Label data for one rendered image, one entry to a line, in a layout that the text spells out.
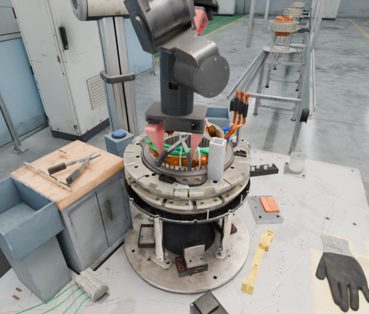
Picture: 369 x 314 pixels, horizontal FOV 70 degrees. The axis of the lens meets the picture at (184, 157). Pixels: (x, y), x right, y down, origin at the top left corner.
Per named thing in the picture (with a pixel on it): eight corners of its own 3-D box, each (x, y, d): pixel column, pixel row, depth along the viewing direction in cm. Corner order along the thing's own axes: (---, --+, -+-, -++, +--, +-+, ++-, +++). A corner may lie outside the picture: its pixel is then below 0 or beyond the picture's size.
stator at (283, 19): (278, 33, 321) (281, 15, 311) (295, 35, 308) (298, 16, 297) (267, 35, 309) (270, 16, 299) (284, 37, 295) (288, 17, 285)
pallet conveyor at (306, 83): (292, 202, 211) (320, 108, 168) (218, 183, 230) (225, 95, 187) (307, 31, 969) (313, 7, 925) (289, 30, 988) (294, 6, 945)
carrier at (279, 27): (274, 45, 340) (278, 19, 324) (302, 50, 315) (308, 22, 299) (255, 49, 319) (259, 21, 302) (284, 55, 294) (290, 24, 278)
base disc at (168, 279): (224, 321, 62) (224, 319, 61) (96, 256, 76) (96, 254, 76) (263, 214, 91) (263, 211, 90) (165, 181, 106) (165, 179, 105)
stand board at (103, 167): (61, 211, 57) (58, 202, 56) (12, 181, 66) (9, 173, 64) (126, 166, 71) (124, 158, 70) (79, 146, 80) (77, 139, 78)
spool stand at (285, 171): (305, 179, 109) (312, 158, 103) (282, 174, 112) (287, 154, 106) (305, 167, 116) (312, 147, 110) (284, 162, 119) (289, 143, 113)
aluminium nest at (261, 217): (282, 223, 89) (284, 217, 87) (256, 223, 88) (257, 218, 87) (270, 199, 99) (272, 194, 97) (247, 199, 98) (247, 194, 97)
